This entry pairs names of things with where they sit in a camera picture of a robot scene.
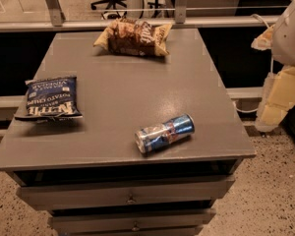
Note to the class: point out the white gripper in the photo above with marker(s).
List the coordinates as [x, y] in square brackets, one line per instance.
[290, 38]

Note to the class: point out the brown chip bag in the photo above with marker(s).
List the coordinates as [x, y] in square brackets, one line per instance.
[136, 38]

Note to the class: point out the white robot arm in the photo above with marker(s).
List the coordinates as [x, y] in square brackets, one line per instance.
[283, 38]

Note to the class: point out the blue silver redbull can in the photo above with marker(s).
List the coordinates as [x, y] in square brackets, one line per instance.
[161, 135]

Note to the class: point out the blue potato chip bag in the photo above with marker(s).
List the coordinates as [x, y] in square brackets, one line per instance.
[51, 99]

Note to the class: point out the black office chair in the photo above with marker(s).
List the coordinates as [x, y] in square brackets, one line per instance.
[110, 4]

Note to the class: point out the drawer with knob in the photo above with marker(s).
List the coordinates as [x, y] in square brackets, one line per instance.
[132, 221]
[126, 193]

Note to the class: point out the grey drawer cabinet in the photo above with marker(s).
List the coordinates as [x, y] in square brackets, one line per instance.
[118, 96]

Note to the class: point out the top drawer with knob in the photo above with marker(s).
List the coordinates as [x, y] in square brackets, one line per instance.
[126, 193]

